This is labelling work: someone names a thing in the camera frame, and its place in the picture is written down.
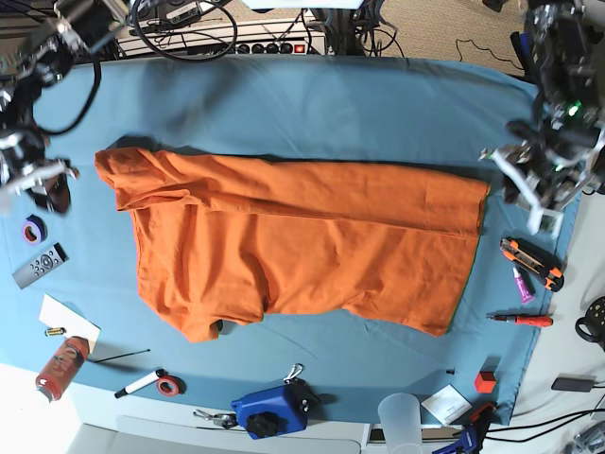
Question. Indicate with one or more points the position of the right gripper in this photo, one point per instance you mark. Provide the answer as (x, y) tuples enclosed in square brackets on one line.
[(26, 170)]

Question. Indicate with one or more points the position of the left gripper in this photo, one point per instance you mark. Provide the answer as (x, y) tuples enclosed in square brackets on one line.
[(555, 162)]

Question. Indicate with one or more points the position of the orange t-shirt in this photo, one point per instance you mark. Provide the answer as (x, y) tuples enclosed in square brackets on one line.
[(226, 238)]

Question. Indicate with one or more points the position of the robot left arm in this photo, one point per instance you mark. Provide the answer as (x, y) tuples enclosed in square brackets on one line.
[(557, 54)]

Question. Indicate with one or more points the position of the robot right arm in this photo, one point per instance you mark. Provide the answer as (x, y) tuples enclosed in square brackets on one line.
[(42, 59)]

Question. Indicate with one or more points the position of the purple tape roll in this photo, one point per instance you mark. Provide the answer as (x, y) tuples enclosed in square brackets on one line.
[(34, 230)]

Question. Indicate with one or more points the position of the grey remote control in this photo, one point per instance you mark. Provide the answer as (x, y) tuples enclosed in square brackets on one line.
[(39, 266)]

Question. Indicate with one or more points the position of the orange black utility knife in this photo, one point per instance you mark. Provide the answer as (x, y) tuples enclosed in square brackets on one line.
[(543, 265)]

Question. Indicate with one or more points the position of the purple glue tube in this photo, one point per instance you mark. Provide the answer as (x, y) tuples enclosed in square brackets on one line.
[(526, 296)]

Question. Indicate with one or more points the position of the white paper sheet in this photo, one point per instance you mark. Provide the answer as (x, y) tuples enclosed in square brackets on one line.
[(55, 314)]

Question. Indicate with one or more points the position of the red screwdriver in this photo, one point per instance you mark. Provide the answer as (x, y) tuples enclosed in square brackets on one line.
[(529, 320)]

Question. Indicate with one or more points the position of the blue table cloth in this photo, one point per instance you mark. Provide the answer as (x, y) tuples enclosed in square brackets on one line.
[(434, 114)]

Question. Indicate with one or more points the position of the small gold battery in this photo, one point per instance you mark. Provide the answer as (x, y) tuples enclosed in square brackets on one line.
[(58, 331)]

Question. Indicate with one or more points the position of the red drink can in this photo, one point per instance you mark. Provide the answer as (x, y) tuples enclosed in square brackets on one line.
[(60, 370)]

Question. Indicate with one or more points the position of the thin black rod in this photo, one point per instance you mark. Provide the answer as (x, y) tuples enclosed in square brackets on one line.
[(130, 354)]

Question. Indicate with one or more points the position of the red cube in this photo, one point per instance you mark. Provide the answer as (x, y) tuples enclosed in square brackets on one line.
[(485, 382)]

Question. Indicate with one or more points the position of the black power adapter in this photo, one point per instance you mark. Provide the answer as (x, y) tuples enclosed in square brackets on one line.
[(573, 384)]

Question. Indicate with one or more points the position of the white marker pen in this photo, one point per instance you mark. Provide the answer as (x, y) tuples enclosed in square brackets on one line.
[(141, 383)]

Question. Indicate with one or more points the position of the red tape roll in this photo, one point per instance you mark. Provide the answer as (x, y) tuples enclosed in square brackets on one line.
[(170, 386)]

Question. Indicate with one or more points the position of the small white card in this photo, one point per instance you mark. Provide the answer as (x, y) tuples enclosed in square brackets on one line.
[(446, 405)]

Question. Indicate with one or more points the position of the translucent plastic cup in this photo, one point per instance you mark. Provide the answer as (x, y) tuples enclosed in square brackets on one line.
[(400, 419)]

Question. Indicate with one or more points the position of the blue clamp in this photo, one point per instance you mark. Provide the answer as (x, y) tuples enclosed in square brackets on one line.
[(472, 436)]

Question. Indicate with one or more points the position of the silver carabiner clip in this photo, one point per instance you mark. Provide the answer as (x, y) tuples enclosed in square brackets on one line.
[(294, 372)]

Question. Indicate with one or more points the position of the white power strip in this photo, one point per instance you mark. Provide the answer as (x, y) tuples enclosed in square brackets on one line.
[(198, 44)]

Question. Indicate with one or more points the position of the silver key clip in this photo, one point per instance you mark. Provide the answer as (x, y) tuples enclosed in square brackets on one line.
[(223, 420)]

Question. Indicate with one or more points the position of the blue plastic device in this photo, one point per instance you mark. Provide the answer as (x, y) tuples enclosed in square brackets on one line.
[(276, 411)]

